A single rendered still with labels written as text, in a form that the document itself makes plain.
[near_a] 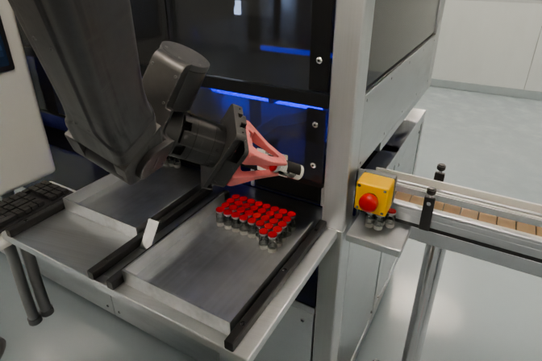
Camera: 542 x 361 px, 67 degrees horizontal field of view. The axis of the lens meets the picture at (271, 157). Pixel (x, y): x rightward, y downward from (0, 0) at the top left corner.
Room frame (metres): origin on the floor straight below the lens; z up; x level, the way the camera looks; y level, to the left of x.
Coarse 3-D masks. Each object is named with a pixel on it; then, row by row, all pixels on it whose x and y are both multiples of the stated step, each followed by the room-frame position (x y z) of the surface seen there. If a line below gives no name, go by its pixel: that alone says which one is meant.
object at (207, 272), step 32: (192, 224) 0.80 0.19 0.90; (160, 256) 0.70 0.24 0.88; (192, 256) 0.70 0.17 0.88; (224, 256) 0.70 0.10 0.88; (256, 256) 0.70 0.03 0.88; (288, 256) 0.68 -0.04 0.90; (160, 288) 0.57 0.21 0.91; (192, 288) 0.61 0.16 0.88; (224, 288) 0.61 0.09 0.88; (256, 288) 0.57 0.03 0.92; (224, 320) 0.50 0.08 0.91
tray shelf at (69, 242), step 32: (256, 192) 0.98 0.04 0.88; (64, 224) 0.83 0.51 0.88; (96, 224) 0.83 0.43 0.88; (64, 256) 0.71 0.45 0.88; (96, 256) 0.71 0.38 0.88; (320, 256) 0.71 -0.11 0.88; (128, 288) 0.61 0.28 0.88; (288, 288) 0.61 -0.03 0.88; (160, 320) 0.54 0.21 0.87; (192, 320) 0.53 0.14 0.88; (256, 320) 0.53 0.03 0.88; (224, 352) 0.47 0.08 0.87; (256, 352) 0.47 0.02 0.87
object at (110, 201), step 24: (168, 168) 1.11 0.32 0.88; (192, 168) 1.11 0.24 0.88; (96, 192) 0.97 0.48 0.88; (120, 192) 0.97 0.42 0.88; (144, 192) 0.97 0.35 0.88; (168, 192) 0.97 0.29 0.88; (192, 192) 0.94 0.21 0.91; (96, 216) 0.83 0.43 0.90; (120, 216) 0.86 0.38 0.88; (144, 216) 0.86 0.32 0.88
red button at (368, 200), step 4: (364, 196) 0.74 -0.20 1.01; (368, 196) 0.74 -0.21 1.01; (372, 196) 0.74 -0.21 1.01; (360, 200) 0.74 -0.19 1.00; (364, 200) 0.74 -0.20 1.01; (368, 200) 0.73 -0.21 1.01; (372, 200) 0.73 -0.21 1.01; (376, 200) 0.74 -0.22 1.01; (360, 204) 0.74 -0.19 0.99; (364, 204) 0.73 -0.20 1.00; (368, 204) 0.73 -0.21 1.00; (372, 204) 0.73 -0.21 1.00; (376, 204) 0.73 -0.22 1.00; (364, 208) 0.73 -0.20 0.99; (368, 208) 0.73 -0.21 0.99; (372, 208) 0.73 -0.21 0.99; (376, 208) 0.73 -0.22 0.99; (368, 212) 0.73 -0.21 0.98
